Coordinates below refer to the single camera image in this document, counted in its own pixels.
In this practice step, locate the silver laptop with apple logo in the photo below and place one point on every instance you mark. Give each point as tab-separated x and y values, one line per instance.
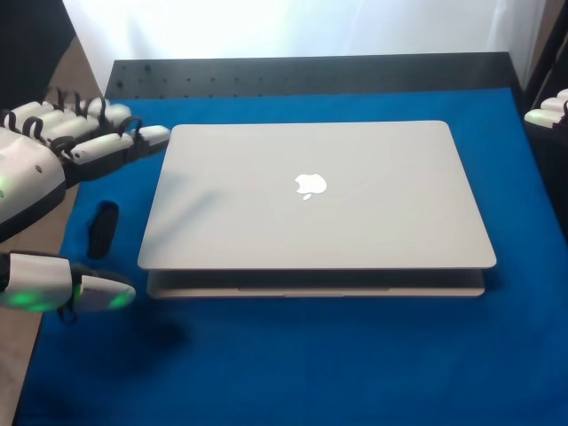
310	222

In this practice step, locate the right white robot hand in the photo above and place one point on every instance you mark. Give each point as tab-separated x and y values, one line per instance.
552	113

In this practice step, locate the dark cabinet with brown stripe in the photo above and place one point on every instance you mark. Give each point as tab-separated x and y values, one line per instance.
550	53

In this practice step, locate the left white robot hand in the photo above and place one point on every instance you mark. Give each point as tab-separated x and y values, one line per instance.
31	168

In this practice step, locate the blue table cloth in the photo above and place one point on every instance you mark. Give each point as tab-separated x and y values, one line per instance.
284	355

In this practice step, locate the black backdrop panel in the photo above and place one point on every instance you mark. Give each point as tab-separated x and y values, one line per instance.
26	44

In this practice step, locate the small black oval object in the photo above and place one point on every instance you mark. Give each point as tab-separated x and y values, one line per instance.
103	228

